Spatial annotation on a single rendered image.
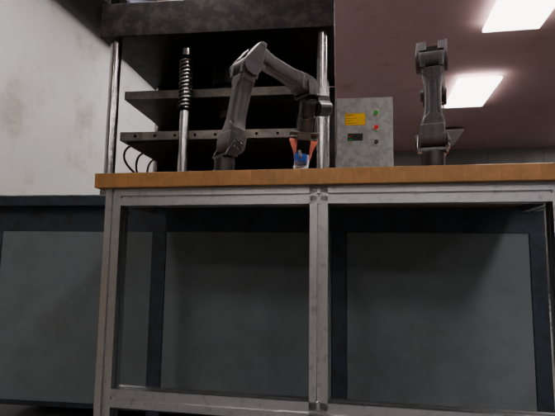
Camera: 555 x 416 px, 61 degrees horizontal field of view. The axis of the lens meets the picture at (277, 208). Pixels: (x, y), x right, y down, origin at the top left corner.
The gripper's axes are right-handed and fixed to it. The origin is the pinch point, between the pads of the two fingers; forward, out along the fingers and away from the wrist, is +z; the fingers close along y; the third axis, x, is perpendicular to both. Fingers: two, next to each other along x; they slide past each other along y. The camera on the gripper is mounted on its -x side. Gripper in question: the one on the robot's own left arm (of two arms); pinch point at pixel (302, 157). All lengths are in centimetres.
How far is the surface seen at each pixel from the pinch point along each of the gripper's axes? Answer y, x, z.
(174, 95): 87, -91, -13
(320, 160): -1, -73, 11
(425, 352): -49, 24, 55
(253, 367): 6, 30, 68
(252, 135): 38, -82, 4
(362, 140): -21, -91, 1
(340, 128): -8, -93, -4
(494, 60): -181, -539, -80
